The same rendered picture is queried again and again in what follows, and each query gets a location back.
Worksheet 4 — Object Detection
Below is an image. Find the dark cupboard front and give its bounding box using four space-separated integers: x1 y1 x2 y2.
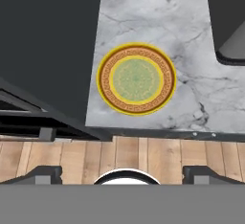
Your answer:
85 125 245 143

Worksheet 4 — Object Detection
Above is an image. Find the white round black-rimmed object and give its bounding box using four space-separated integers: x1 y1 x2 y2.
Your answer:
93 168 162 186

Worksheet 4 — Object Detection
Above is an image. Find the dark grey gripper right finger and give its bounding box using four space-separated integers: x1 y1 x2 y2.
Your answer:
182 165 245 186

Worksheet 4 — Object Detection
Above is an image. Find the yellow brown patterned plate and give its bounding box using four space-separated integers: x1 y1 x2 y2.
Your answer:
96 41 177 117

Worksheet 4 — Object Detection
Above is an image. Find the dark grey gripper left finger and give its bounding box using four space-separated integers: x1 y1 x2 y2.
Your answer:
0 165 63 186

